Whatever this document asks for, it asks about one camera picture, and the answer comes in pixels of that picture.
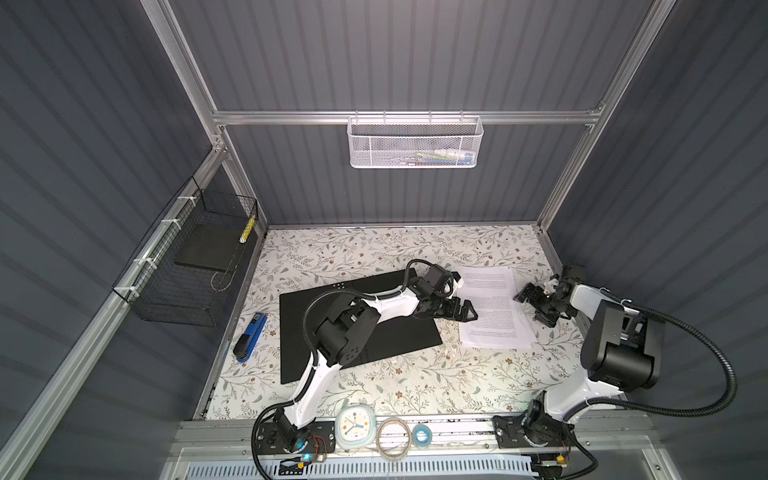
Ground blue folder black inside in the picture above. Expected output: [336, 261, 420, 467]
[279, 270, 443, 385]

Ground blue stapler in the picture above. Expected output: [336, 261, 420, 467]
[233, 313, 268, 363]

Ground small blue tape roll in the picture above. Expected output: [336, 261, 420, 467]
[411, 423, 433, 449]

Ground pens in white basket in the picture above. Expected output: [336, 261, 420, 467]
[394, 149, 476, 168]

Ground white printed paper stack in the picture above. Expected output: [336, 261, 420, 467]
[458, 267, 536, 350]

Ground mint alarm clock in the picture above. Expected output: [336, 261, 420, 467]
[334, 404, 378, 450]

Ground yellow marker pen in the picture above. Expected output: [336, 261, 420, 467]
[239, 215, 256, 244]

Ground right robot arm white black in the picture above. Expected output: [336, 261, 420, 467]
[492, 266, 737, 479]

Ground clear tape roll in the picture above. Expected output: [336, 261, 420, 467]
[375, 417, 412, 462]

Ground white wire mesh basket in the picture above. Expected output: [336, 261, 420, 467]
[346, 114, 484, 169]

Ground black notebook in basket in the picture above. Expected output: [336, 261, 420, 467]
[174, 224, 245, 273]

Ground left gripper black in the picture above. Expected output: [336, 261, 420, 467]
[428, 294, 478, 323]

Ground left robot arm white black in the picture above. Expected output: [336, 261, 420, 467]
[250, 258, 479, 479]

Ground black wire basket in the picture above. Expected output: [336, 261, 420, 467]
[113, 178, 259, 327]

